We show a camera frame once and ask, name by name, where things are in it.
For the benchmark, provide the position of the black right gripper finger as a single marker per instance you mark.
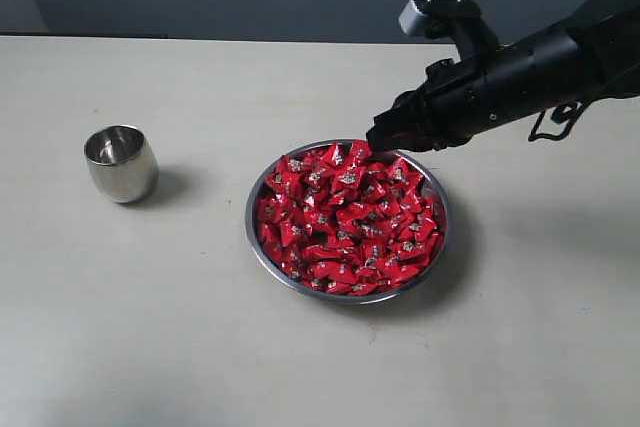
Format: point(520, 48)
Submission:
point(380, 139)

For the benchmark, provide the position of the pile of red candies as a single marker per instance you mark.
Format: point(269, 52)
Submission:
point(350, 219)

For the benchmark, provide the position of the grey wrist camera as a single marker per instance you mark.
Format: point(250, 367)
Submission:
point(458, 20)

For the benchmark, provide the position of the steel cup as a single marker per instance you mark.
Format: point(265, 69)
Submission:
point(121, 163)

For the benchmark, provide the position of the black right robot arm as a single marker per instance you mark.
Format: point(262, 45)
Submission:
point(599, 43)

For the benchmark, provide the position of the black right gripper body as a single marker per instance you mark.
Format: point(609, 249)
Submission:
point(442, 116)

